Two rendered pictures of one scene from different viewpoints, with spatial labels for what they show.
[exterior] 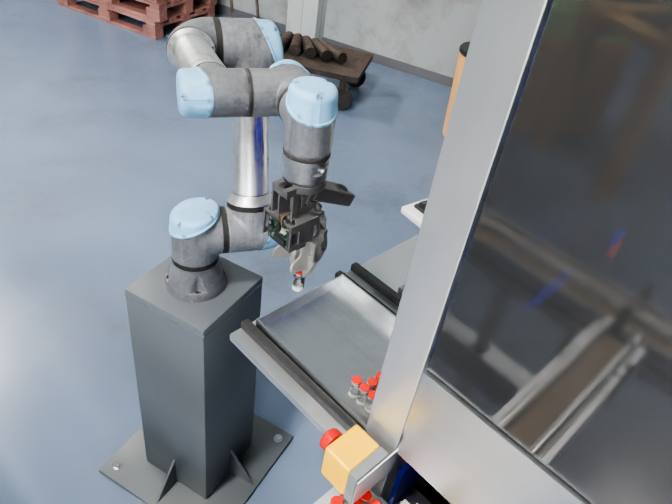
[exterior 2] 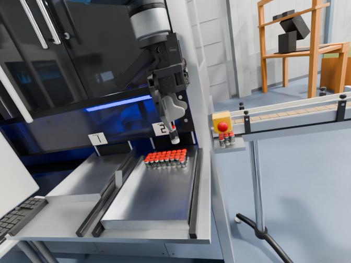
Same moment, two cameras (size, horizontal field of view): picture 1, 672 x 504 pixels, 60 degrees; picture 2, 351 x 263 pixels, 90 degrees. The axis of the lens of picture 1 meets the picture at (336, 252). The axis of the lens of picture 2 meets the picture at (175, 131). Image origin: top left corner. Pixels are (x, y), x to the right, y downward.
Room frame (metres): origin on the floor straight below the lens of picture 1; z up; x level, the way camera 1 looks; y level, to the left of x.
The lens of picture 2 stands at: (0.98, 0.45, 1.29)
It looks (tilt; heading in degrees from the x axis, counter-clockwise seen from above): 22 degrees down; 246
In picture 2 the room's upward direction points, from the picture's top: 15 degrees counter-clockwise
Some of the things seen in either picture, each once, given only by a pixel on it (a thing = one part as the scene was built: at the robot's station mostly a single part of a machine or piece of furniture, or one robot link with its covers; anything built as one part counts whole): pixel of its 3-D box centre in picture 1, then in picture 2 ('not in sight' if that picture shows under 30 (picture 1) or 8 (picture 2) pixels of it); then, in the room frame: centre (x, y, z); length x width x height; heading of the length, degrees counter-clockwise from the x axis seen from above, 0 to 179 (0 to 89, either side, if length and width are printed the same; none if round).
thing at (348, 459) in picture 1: (353, 462); (221, 122); (0.53, -0.08, 1.00); 0.08 x 0.07 x 0.07; 49
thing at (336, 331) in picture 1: (352, 345); (159, 182); (0.87, -0.07, 0.90); 0.34 x 0.26 x 0.04; 49
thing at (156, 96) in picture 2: not in sight; (158, 97); (0.83, 0.08, 1.21); 0.05 x 0.02 x 0.09; 49
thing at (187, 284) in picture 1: (195, 267); not in sight; (1.10, 0.34, 0.84); 0.15 x 0.15 x 0.10
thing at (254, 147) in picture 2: not in sight; (257, 192); (0.33, -0.10, 0.46); 0.09 x 0.09 x 0.77; 49
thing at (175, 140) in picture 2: (298, 279); (173, 135); (0.82, 0.06, 1.10); 0.02 x 0.02 x 0.04
